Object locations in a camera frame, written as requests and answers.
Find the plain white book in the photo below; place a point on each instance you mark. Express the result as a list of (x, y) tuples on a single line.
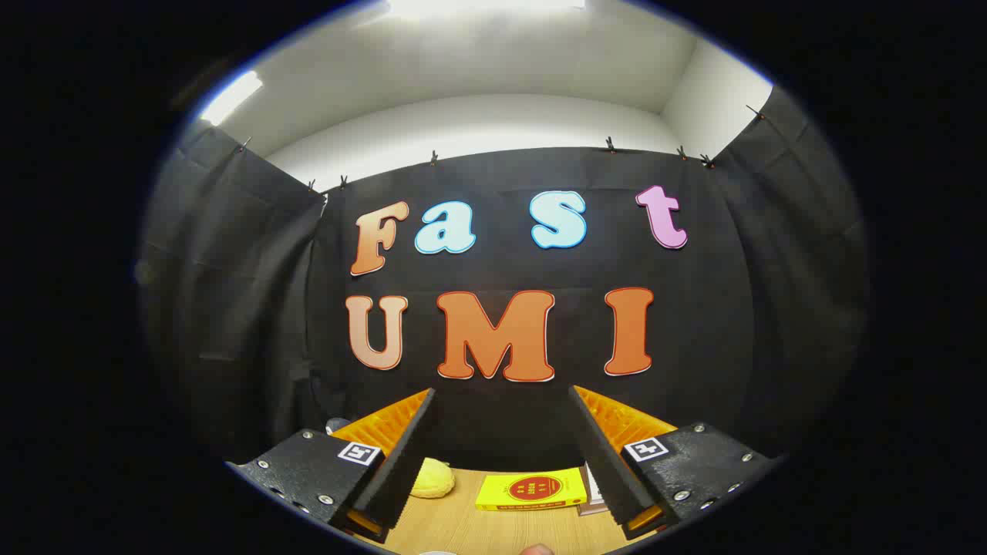
[(596, 486)]

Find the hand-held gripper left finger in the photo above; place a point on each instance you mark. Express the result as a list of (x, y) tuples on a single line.
[(405, 462)]

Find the yellow round plush toy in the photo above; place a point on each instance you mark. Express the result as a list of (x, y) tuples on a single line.
[(433, 479)]

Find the ceiling light panel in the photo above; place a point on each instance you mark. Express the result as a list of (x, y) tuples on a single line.
[(231, 98), (486, 6)]

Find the dark brown book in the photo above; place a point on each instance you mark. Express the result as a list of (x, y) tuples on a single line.
[(592, 509)]

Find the yellow book with red circle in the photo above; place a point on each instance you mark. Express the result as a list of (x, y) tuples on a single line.
[(532, 489)]

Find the row of black cloth clips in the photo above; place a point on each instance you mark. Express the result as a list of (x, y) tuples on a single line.
[(611, 145)]

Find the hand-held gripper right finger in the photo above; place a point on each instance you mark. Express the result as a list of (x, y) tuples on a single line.
[(605, 462)]

